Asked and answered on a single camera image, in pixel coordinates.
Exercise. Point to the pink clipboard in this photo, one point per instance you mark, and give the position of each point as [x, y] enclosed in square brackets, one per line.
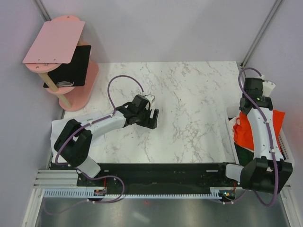
[55, 43]

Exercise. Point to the white cable duct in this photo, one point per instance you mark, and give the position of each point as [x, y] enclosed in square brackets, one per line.
[94, 194]

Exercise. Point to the orange t shirt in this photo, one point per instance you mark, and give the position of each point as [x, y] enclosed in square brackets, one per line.
[243, 133]

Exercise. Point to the dark green t shirt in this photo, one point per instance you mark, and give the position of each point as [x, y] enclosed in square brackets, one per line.
[244, 155]

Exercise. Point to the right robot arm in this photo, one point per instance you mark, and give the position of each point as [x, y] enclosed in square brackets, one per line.
[267, 171]

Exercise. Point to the white t shirt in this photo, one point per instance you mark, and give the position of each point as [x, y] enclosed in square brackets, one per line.
[234, 121]

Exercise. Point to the white laundry basket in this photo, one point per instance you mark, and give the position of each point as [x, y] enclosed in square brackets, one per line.
[233, 111]

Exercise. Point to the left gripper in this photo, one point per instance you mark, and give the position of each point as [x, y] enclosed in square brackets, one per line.
[150, 123]

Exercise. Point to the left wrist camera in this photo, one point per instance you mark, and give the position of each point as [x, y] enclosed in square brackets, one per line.
[150, 98]

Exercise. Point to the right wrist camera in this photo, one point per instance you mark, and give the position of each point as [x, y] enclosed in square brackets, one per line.
[268, 86]

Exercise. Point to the white cloth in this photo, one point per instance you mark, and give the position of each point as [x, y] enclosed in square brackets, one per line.
[59, 132]

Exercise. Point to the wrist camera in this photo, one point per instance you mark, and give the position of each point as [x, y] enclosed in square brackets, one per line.
[150, 98]
[268, 86]

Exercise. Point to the black clipboard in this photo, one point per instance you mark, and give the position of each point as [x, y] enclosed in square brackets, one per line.
[74, 73]

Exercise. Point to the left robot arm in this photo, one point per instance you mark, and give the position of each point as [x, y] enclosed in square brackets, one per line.
[75, 138]

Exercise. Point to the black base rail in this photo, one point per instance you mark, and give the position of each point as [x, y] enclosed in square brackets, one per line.
[152, 178]

